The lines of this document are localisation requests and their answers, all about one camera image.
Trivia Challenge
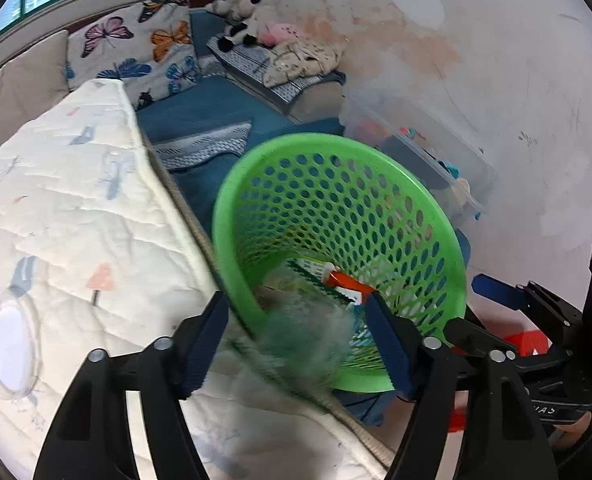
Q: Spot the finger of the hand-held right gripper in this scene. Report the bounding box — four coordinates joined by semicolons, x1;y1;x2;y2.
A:
443;317;519;361
472;273;531;312

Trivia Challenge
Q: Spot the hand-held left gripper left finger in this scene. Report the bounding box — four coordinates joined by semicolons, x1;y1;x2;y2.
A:
33;290;230;480

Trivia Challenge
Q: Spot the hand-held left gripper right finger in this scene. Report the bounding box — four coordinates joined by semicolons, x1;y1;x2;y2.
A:
365;291;559;480

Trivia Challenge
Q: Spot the orange snack wrapper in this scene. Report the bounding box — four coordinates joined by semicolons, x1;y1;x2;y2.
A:
326;269;377;306

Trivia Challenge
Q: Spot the green plastic basket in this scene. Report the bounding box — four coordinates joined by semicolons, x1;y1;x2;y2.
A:
211;132;467;393

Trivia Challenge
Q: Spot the person's right hand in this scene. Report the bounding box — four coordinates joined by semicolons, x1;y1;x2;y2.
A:
550;412;592;454

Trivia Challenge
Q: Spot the red plastic stool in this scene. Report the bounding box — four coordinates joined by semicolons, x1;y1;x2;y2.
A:
448;330;551;433

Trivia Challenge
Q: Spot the clear plastic storage box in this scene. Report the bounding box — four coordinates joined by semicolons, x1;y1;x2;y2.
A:
341;85;496;231

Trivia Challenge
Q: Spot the blue striped sofa cover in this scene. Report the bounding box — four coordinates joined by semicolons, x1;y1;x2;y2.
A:
135;10;349;261

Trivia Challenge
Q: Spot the cream patterned cloth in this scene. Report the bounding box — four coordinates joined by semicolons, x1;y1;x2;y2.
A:
262;39;349;88

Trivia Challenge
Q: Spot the butterfly print pillow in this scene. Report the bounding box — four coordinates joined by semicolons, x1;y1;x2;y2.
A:
66;0;201;106

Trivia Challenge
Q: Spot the beige cushion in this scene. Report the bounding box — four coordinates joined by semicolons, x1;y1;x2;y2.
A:
0;30;72;161

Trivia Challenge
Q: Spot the pink plush toy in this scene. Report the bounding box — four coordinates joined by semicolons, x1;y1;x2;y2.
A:
258;22;311;48

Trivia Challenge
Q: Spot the black and white cow plush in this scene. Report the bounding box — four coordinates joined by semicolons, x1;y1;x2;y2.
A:
218;0;277;53

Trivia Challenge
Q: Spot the grey and white plush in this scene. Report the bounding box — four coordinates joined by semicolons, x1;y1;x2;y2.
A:
205;0;241;18

